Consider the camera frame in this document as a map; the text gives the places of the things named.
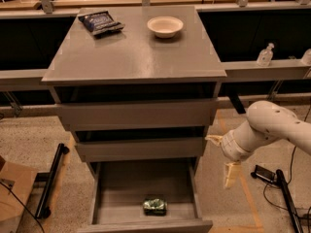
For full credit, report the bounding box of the grey drawer cabinet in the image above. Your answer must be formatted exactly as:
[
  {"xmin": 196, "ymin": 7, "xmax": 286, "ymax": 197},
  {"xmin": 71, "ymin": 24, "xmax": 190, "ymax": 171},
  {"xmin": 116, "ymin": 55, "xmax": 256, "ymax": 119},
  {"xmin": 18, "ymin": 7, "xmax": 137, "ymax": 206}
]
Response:
[{"xmin": 42, "ymin": 6, "xmax": 225, "ymax": 233}]

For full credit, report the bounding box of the white paper bowl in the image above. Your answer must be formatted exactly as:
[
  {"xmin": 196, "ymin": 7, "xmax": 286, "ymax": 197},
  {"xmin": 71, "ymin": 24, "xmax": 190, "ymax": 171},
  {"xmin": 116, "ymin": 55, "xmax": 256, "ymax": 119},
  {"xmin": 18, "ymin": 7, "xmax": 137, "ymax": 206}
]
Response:
[{"xmin": 147, "ymin": 17, "xmax": 184, "ymax": 39}]

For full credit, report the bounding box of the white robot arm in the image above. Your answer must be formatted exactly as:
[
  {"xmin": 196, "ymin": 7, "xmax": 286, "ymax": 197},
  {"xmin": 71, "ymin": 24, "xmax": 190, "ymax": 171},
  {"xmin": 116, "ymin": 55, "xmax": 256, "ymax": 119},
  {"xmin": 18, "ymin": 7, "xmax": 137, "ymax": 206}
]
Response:
[{"xmin": 205, "ymin": 101, "xmax": 311, "ymax": 188}]

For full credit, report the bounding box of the black bar on floor left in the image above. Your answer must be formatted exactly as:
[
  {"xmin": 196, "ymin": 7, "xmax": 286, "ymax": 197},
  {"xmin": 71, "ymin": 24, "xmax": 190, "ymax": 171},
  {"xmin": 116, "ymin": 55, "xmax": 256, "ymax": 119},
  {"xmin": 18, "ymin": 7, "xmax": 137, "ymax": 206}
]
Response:
[{"xmin": 35, "ymin": 143, "xmax": 69, "ymax": 219}]

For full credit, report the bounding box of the black stand base right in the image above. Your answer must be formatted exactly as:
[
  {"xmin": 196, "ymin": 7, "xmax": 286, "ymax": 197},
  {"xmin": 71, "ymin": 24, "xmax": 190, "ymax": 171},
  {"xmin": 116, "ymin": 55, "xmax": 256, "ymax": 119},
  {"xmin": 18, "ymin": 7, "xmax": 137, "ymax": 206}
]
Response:
[{"xmin": 251, "ymin": 165, "xmax": 310, "ymax": 233}]

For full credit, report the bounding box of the grey metal rail shelf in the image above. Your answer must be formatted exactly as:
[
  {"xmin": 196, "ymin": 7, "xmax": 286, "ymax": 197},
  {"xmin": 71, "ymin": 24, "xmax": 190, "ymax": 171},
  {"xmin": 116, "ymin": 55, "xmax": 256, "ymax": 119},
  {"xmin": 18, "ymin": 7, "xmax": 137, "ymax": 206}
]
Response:
[{"xmin": 0, "ymin": 1, "xmax": 311, "ymax": 92}]

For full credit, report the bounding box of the cardboard box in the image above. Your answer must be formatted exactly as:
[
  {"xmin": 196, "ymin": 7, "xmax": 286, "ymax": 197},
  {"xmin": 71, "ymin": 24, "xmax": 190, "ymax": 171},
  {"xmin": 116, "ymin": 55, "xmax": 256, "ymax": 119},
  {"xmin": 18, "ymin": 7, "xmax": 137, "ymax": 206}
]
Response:
[{"xmin": 0, "ymin": 156, "xmax": 38, "ymax": 233}]

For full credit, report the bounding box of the grey middle drawer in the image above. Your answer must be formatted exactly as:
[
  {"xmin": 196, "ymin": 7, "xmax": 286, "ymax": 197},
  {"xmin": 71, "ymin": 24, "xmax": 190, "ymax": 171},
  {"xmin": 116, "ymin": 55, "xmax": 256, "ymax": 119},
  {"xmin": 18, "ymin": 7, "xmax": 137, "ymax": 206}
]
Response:
[{"xmin": 76, "ymin": 137, "xmax": 206, "ymax": 162}]

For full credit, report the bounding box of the black cable right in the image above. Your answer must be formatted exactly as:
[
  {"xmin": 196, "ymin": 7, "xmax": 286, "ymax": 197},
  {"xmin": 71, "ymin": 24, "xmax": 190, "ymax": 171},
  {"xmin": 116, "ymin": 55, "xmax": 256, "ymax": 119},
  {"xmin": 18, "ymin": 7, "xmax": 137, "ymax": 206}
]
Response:
[{"xmin": 262, "ymin": 107, "xmax": 311, "ymax": 212}]

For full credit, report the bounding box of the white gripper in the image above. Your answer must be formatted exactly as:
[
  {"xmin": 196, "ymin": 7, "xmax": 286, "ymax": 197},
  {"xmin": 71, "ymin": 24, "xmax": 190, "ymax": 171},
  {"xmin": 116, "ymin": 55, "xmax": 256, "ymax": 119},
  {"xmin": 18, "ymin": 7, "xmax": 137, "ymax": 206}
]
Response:
[{"xmin": 205, "ymin": 130, "xmax": 253, "ymax": 188}]

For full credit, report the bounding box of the blue chip bag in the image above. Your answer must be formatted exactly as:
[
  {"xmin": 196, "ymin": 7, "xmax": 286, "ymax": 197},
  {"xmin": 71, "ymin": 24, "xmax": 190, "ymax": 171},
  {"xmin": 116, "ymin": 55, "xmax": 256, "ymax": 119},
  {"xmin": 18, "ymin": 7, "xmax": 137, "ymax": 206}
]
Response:
[{"xmin": 78, "ymin": 11, "xmax": 124, "ymax": 36}]

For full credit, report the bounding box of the clear sanitizer bottle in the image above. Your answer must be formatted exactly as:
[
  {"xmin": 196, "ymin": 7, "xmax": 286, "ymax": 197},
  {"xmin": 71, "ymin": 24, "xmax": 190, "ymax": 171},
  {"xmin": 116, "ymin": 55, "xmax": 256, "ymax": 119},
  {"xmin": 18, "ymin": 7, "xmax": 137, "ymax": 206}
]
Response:
[{"xmin": 257, "ymin": 43, "xmax": 274, "ymax": 67}]

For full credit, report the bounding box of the grey top drawer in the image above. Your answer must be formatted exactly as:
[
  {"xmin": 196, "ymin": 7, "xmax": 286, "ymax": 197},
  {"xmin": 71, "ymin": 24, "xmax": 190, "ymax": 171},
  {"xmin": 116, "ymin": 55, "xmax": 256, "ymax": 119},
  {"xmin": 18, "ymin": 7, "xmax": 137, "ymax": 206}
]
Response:
[{"xmin": 56, "ymin": 99, "xmax": 217, "ymax": 131}]

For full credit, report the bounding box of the grey open bottom drawer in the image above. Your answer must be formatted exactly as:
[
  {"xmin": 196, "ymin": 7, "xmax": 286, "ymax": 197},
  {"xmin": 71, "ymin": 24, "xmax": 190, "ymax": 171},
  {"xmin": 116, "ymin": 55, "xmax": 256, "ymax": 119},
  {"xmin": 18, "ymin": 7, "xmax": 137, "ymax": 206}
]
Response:
[{"xmin": 77, "ymin": 158, "xmax": 213, "ymax": 233}]

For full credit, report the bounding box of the black cable left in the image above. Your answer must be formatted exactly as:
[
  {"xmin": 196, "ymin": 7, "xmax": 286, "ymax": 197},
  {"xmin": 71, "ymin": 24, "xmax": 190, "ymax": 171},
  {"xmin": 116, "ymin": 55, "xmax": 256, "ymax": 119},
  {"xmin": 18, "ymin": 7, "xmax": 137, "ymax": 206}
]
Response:
[{"xmin": 0, "ymin": 181, "xmax": 47, "ymax": 233}]

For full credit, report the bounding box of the black cable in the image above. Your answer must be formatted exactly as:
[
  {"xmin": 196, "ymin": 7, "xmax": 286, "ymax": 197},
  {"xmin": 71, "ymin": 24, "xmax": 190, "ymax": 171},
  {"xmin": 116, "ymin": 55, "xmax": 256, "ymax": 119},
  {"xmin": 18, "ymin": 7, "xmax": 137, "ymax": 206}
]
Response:
[
  {"xmin": 262, "ymin": 107, "xmax": 311, "ymax": 212},
  {"xmin": 0, "ymin": 181, "xmax": 47, "ymax": 233}
]

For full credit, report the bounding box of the green soda can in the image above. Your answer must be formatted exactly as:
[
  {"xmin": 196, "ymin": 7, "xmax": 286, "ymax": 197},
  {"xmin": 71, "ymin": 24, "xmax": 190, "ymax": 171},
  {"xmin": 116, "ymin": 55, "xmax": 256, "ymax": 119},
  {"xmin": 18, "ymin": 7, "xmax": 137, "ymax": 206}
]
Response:
[{"xmin": 143, "ymin": 198, "xmax": 167, "ymax": 216}]

